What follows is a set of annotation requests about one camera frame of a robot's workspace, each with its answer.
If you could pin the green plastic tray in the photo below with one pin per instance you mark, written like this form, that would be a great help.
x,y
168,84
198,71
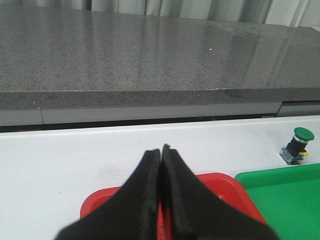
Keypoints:
x,y
288,198

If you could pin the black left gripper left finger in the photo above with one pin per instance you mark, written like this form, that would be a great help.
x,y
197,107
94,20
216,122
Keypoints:
x,y
130,214

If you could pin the red plastic tray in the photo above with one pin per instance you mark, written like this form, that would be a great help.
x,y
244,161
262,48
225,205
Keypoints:
x,y
227,188

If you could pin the green mushroom push button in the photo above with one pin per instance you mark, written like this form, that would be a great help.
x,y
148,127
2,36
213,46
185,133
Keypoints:
x,y
295,151

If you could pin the grey stone counter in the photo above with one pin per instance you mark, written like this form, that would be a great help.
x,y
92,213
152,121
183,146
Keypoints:
x,y
62,66

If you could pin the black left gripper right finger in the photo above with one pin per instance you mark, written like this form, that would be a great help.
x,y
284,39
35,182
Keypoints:
x,y
196,213

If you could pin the grey pleated curtain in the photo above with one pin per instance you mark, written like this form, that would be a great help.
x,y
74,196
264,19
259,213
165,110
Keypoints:
x,y
291,13

